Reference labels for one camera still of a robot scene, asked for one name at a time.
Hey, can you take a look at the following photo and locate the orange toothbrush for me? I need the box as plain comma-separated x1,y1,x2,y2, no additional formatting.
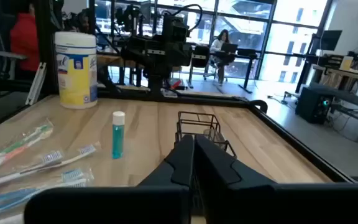
0,130,54,179

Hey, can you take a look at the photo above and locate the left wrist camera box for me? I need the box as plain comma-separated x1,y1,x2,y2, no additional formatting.
162,14,190,43

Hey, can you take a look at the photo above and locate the black office chair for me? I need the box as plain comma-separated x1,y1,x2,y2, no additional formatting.
187,45,211,90

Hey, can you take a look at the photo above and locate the grey wooden-top desk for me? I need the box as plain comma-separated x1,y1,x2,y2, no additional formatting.
308,63,358,144

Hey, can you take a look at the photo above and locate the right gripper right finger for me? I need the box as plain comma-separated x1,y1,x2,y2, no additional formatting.
195,134,358,224

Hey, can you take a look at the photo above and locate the yellow white wipes canister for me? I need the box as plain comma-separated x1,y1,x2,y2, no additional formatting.
54,30,98,110

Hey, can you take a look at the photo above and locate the white aluminium bar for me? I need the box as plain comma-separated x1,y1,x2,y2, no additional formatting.
25,62,47,106

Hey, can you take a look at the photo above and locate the black wire caddy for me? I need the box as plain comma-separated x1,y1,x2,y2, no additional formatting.
175,111,237,159

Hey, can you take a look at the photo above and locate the green toothbrush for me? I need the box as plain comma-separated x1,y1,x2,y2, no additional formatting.
0,119,55,170

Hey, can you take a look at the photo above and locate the black computer monitor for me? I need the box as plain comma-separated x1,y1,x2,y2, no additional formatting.
317,30,343,52

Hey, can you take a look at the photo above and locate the black laptop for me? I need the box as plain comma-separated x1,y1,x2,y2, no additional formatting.
221,42,239,54

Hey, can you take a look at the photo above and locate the person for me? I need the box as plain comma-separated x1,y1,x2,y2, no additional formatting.
209,29,231,85
10,2,40,73

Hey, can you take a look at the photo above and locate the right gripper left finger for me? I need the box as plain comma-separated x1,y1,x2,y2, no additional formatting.
24,134,195,224

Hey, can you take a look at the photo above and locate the black standing desk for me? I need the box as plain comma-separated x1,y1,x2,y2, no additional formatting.
209,49,259,94

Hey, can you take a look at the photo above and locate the teal mouthwash bottle white cap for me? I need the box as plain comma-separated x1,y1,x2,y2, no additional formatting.
111,111,126,160

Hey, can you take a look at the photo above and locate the blue toothbrush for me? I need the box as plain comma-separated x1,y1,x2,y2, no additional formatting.
0,169,85,212
0,177,95,220

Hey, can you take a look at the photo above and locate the black computer tower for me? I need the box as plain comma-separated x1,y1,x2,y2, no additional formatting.
295,86,334,125

